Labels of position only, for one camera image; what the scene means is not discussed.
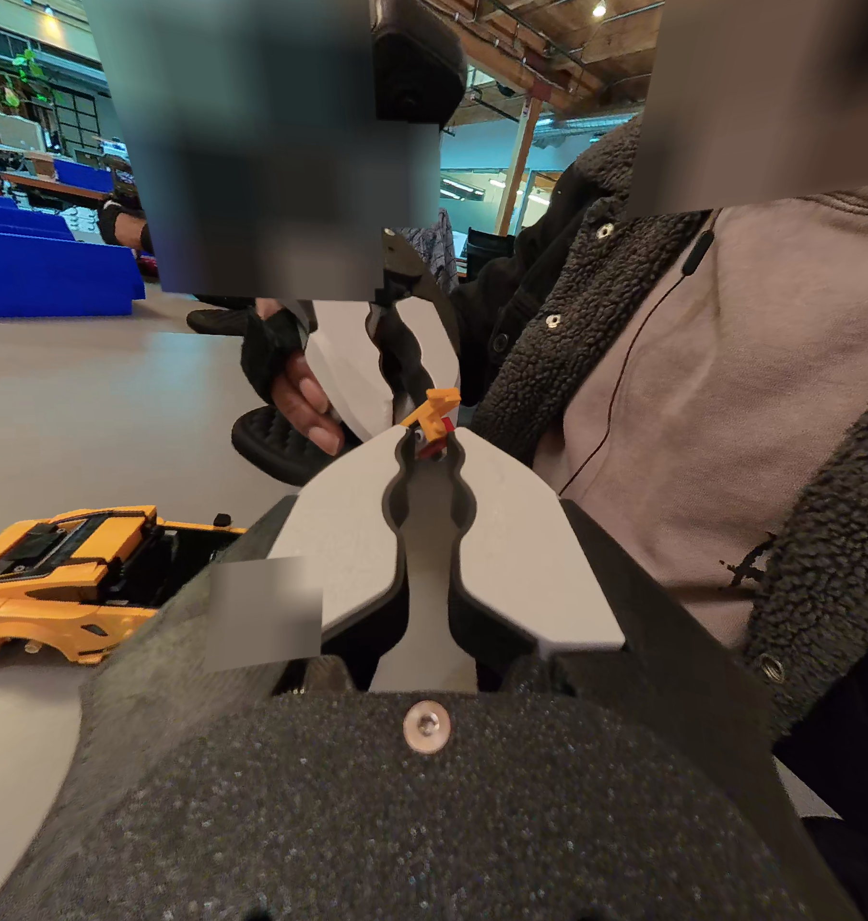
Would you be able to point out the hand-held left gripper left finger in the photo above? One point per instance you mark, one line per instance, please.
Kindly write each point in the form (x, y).
(348, 525)

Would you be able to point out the red orange lego sub-assembly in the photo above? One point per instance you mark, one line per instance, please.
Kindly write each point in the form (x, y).
(441, 397)

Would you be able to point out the beige sweatshirt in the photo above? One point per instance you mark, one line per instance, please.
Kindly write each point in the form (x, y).
(693, 432)

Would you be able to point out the wooden post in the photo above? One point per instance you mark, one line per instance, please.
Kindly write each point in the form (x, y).
(520, 165)

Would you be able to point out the stack of blue plastic bins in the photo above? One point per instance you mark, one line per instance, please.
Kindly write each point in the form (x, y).
(45, 280)

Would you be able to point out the blue plaid shirt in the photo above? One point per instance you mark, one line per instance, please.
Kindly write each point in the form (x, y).
(437, 244)

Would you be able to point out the person's right hand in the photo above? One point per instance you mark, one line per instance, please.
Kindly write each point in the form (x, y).
(297, 388)

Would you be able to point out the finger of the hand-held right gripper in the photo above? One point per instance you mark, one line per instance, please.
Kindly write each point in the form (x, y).
(427, 331)
(348, 360)

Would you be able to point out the yellow lego car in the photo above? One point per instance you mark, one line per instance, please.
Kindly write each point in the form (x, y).
(31, 619)

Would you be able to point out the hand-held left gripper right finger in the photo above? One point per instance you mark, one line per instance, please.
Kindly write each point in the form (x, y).
(527, 554)

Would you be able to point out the black office chair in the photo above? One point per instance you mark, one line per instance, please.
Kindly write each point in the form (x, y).
(488, 252)

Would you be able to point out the green potted plant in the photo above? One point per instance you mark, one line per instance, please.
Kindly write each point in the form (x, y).
(27, 72)

